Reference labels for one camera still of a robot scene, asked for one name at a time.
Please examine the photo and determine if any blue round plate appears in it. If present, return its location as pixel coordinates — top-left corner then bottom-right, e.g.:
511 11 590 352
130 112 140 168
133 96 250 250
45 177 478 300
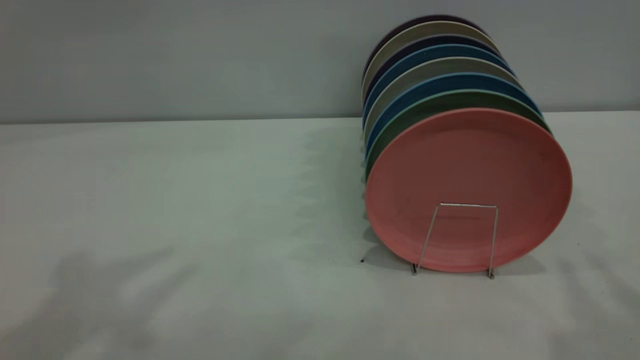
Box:
365 73 544 157
362 44 514 127

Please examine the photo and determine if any dark purple round plate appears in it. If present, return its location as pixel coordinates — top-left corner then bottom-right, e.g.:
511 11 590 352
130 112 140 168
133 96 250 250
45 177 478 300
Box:
363 34 502 102
363 14 484 76

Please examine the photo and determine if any pink round plate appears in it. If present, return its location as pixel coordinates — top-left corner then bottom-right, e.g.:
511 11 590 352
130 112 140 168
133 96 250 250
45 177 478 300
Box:
364 107 573 273

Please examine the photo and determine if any green round plate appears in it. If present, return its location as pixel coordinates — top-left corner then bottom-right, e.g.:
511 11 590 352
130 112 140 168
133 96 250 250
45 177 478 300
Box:
364 89 552 182

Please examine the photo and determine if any silver wire plate rack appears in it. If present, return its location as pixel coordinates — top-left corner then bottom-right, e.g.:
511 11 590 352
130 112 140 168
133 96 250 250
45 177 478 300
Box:
411 202 499 279

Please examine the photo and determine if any beige round plate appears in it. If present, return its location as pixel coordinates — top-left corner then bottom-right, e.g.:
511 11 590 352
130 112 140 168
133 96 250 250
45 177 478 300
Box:
363 56 522 142
361 21 494 97

